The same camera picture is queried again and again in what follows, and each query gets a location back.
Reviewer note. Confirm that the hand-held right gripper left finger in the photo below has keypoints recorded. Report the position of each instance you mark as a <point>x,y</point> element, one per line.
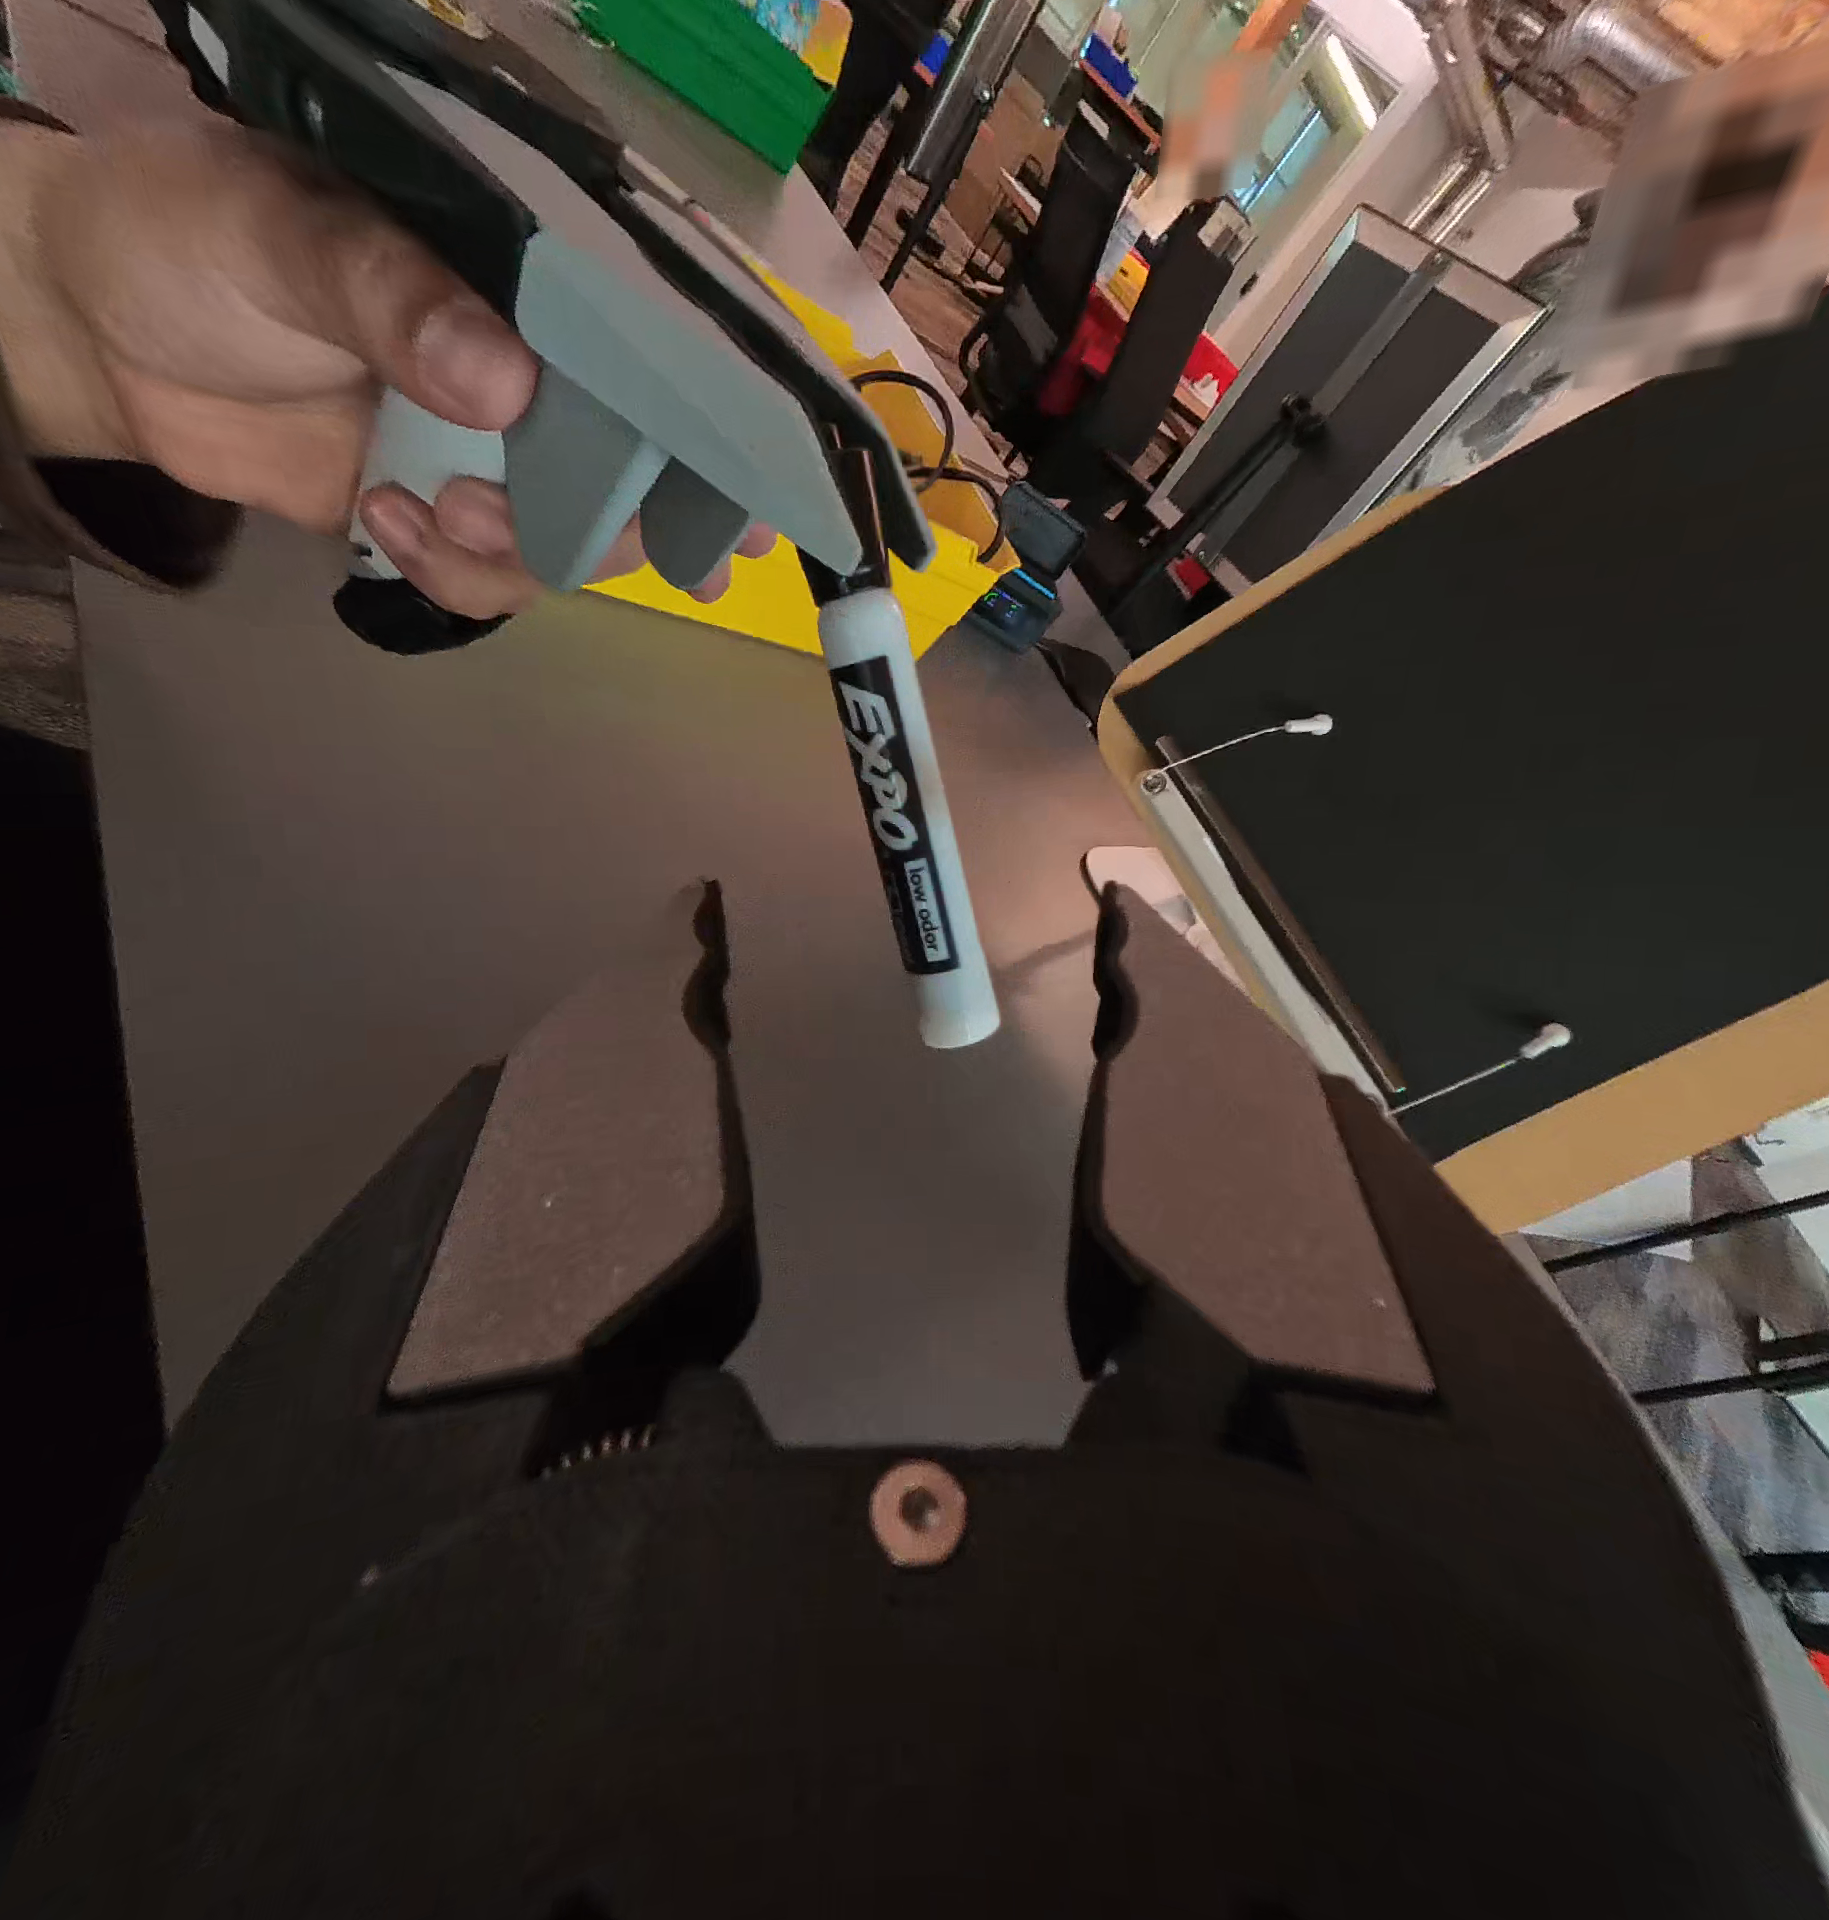
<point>585,1171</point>

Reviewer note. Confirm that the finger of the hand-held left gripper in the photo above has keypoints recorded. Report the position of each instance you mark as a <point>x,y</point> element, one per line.
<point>794,322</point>
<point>674,376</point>

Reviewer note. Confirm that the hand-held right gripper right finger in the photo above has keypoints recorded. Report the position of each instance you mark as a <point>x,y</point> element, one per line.
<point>1244,1185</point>

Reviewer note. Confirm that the yellow plastic bin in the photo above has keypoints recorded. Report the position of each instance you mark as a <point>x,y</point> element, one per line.
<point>944,576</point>

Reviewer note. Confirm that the black and white marker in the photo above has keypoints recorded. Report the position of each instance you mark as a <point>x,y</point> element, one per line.
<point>900,811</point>

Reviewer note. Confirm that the person's left hand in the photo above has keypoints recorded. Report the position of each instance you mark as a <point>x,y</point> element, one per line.
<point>209,316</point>

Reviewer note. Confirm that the green box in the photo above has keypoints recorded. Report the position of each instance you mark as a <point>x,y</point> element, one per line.
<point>704,75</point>

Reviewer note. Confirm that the black office chair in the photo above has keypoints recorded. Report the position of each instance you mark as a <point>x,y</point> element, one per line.
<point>1065,256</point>

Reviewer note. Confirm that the small black display device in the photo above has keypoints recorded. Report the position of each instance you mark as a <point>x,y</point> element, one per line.
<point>1041,531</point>

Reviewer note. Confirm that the black support pole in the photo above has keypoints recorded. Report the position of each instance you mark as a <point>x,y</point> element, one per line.
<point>1294,421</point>

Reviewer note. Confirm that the grey aluminium-framed panel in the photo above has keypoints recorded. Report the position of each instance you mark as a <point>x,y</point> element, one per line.
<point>1380,376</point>

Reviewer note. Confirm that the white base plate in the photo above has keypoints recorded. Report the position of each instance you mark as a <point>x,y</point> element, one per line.
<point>1132,877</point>

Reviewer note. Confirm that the black board with wooden frame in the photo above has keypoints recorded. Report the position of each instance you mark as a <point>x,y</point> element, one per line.
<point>1529,675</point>

